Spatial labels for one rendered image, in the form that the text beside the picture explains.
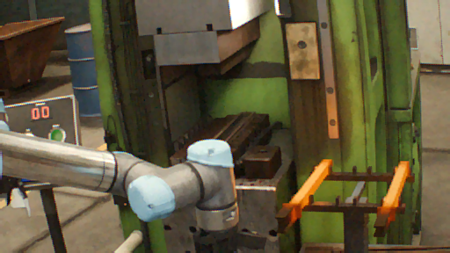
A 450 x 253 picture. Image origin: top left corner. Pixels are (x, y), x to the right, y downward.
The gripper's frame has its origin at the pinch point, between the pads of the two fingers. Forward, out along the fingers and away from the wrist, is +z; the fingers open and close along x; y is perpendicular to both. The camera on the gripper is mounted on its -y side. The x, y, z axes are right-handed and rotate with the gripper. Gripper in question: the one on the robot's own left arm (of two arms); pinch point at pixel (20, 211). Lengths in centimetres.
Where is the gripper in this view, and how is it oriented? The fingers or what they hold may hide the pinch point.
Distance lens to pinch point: 201.7
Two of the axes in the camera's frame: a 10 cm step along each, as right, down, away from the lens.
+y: -6.8, 2.9, -6.7
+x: 7.2, 1.3, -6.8
